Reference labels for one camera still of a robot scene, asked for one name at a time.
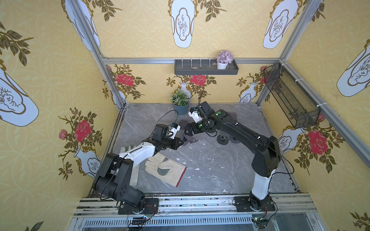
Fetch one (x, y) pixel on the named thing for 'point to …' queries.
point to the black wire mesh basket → (299, 108)
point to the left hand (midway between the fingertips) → (184, 142)
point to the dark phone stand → (223, 138)
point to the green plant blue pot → (180, 99)
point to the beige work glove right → (165, 169)
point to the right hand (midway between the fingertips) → (190, 132)
